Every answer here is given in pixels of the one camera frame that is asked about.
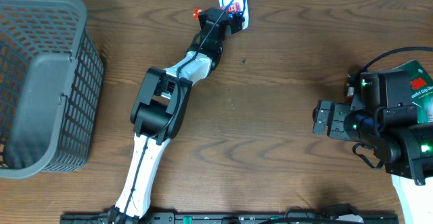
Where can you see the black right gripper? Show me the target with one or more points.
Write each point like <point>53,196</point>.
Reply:
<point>323,114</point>

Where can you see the red box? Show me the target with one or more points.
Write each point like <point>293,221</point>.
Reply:
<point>233,8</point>

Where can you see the green lid jar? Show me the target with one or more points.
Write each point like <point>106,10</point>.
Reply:
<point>352,83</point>

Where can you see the green 3M gloves package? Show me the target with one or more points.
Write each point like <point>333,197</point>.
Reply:
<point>421,89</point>

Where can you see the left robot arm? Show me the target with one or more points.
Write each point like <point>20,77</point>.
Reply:
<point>160,105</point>

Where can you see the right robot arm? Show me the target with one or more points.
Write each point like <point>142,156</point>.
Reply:
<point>382,117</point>

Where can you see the grey plastic shopping basket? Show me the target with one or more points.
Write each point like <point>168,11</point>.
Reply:
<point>51,83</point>

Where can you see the black mounting rail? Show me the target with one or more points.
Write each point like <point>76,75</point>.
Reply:
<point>172,218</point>

